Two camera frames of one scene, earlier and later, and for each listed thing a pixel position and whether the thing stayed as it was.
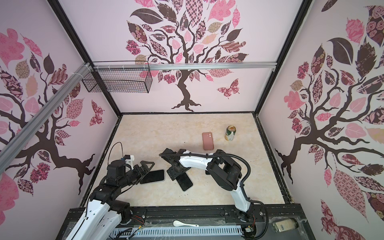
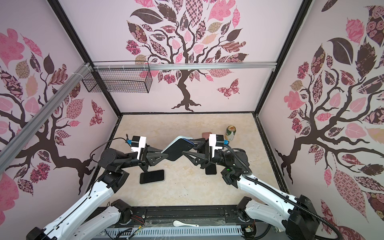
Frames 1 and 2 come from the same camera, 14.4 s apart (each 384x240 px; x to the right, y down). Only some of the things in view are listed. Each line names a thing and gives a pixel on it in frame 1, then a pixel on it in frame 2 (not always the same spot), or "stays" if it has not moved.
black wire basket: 133,76 stays
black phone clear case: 184,181 -> 175,148
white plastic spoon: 179,223 stays
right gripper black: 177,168 -> 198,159
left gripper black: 142,174 -> 148,156
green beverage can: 230,132 stays
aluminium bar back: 184,66 stays
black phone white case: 154,176 stays
